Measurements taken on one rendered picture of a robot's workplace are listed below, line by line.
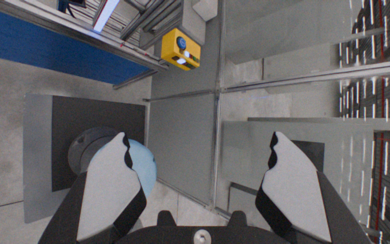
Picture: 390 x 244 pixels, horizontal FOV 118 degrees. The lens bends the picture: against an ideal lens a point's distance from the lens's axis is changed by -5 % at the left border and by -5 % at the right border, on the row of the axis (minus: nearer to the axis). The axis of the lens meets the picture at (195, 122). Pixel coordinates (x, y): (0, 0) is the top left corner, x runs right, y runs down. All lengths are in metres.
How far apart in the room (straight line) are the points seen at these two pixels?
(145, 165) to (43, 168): 0.28
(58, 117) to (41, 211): 0.23
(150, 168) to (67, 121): 0.26
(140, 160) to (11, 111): 1.29
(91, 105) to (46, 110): 0.09
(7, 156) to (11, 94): 0.42
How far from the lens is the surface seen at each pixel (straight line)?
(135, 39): 1.75
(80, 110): 0.45
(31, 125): 0.47
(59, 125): 0.45
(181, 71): 1.30
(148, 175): 0.28
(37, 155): 0.48
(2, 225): 1.67
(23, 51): 1.13
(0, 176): 1.54
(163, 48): 0.64
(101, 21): 0.63
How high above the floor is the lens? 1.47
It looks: 41 degrees down
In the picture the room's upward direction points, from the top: 92 degrees clockwise
